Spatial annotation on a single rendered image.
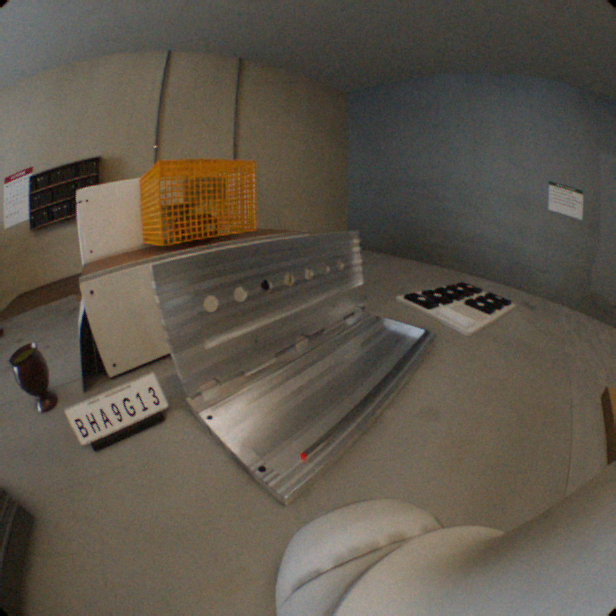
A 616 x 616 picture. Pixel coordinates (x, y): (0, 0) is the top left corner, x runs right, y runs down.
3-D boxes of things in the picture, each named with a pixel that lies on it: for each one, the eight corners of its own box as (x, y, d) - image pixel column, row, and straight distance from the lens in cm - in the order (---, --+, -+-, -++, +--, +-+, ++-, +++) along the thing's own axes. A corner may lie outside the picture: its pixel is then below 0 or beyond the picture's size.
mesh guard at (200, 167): (162, 246, 51) (159, 160, 52) (142, 242, 70) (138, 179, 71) (257, 230, 61) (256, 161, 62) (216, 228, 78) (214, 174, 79)
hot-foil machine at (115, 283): (110, 383, 53) (68, 168, 47) (96, 319, 90) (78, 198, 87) (349, 285, 88) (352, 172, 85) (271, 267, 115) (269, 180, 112)
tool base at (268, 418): (286, 506, 29) (283, 492, 25) (189, 408, 40) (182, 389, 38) (434, 343, 58) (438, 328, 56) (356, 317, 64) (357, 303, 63)
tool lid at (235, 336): (151, 264, 31) (148, 265, 33) (193, 406, 36) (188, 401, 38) (359, 230, 59) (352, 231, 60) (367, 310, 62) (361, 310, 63)
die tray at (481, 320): (468, 336, 65) (469, 333, 65) (394, 300, 79) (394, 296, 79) (515, 307, 101) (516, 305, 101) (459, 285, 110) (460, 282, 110)
